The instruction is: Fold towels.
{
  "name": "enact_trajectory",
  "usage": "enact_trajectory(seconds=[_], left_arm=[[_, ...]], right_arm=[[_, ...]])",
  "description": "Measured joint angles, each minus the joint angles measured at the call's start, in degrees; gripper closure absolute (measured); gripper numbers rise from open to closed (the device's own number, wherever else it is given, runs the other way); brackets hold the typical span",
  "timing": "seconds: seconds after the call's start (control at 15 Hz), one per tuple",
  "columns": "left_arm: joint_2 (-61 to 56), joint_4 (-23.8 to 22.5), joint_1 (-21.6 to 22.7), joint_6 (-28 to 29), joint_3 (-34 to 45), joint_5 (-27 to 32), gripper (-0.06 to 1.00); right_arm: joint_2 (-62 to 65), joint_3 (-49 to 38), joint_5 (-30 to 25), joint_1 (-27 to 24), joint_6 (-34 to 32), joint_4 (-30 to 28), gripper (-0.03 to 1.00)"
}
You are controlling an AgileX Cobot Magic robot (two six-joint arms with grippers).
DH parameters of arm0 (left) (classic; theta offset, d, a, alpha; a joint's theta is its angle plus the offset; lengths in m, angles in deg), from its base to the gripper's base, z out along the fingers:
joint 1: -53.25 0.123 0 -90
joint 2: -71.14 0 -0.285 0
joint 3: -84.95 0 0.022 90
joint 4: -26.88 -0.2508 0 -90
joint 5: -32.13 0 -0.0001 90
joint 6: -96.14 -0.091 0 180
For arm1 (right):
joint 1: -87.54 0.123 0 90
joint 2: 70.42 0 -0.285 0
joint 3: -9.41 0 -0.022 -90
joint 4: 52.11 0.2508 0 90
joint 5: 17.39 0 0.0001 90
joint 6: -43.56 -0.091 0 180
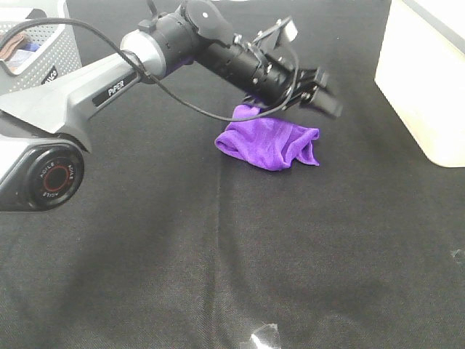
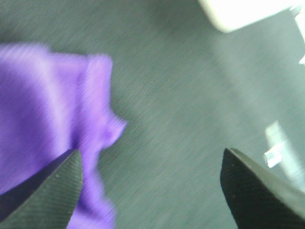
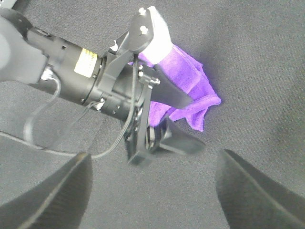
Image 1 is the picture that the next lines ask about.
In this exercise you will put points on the clear tape piece front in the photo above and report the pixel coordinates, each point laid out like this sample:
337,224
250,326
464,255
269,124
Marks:
265,337

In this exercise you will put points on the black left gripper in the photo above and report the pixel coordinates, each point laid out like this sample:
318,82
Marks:
311,92

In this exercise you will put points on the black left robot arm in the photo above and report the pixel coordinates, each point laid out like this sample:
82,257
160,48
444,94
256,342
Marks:
45,112

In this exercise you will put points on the brown cloth in basket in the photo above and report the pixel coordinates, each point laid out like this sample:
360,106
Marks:
18,41

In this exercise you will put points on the clear tape piece right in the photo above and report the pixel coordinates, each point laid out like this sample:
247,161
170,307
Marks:
458,256

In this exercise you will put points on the white plastic storage box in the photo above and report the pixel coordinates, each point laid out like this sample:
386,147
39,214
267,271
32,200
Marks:
421,73

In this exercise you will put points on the clear tape piece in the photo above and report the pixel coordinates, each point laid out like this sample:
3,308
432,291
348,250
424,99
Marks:
458,256
265,337

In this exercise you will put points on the purple microfiber towel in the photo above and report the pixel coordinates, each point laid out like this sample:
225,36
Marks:
267,143

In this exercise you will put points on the grey perforated laundry basket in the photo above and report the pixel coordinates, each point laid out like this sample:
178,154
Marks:
58,53

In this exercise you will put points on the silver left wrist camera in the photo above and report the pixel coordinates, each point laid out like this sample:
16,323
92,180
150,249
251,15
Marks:
284,32

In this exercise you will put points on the blue cloth in basket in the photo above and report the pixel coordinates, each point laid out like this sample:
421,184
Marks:
31,47

